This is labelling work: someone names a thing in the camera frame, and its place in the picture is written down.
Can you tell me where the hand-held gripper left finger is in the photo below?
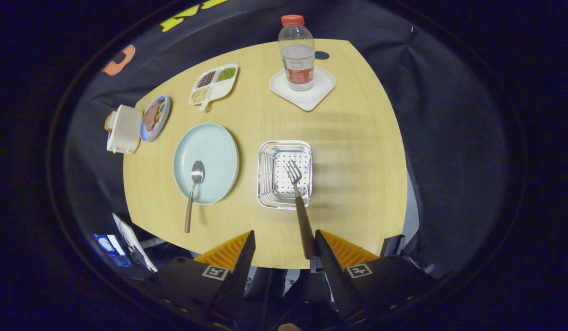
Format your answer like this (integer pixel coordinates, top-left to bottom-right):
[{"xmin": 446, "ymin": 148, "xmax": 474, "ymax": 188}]
[{"xmin": 137, "ymin": 230, "xmax": 257, "ymax": 328}]

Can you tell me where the light green plate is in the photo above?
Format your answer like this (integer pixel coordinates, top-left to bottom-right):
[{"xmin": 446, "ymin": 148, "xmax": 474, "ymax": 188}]
[{"xmin": 173, "ymin": 122, "xmax": 240, "ymax": 205}]

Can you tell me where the metal drain basket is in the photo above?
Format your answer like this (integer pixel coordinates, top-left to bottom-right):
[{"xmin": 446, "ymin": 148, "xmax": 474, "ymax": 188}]
[{"xmin": 257, "ymin": 140, "xmax": 313, "ymax": 210}]

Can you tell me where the fork with wooden handle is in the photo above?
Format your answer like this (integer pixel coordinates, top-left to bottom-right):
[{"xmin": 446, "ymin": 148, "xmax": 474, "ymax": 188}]
[{"xmin": 284, "ymin": 160, "xmax": 318, "ymax": 260}]

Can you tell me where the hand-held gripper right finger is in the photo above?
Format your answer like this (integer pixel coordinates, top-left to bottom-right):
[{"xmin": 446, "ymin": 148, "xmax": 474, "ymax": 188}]
[{"xmin": 314, "ymin": 229, "xmax": 438, "ymax": 322}]

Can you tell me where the meat and vegetable food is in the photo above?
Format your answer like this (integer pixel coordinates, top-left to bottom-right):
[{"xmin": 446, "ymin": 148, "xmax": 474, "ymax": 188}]
[{"xmin": 143, "ymin": 99, "xmax": 166, "ymax": 132}]

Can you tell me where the white divided grain dish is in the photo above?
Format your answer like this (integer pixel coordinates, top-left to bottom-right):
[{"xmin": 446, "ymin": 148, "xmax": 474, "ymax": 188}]
[{"xmin": 188, "ymin": 63, "xmax": 239, "ymax": 111}]

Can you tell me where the white toaster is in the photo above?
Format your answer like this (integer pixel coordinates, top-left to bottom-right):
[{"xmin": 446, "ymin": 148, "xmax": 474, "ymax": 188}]
[{"xmin": 106, "ymin": 104, "xmax": 143, "ymax": 154}]

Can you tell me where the blue lit screen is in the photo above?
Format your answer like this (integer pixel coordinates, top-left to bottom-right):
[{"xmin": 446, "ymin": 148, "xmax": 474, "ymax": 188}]
[{"xmin": 93, "ymin": 234, "xmax": 133, "ymax": 267}]

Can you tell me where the white square coaster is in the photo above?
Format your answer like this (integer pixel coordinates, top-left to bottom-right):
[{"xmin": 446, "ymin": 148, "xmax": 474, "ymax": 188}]
[{"xmin": 269, "ymin": 67, "xmax": 336, "ymax": 112}]

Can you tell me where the small blue plate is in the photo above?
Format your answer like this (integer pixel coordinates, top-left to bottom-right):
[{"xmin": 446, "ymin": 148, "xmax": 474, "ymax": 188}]
[{"xmin": 140, "ymin": 95, "xmax": 171, "ymax": 142}]

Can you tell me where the spoon with wooden handle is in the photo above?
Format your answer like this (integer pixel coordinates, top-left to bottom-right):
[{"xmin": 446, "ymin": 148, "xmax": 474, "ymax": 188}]
[{"xmin": 184, "ymin": 160, "xmax": 205, "ymax": 234}]

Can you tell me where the white paper sheet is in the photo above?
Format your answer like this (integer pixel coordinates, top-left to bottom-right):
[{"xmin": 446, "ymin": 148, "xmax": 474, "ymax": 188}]
[{"xmin": 112, "ymin": 213, "xmax": 158, "ymax": 273}]

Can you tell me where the clear bottle with red cap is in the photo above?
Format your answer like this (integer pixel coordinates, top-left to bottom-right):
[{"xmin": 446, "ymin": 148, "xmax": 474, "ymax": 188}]
[{"xmin": 278, "ymin": 14, "xmax": 316, "ymax": 91}]

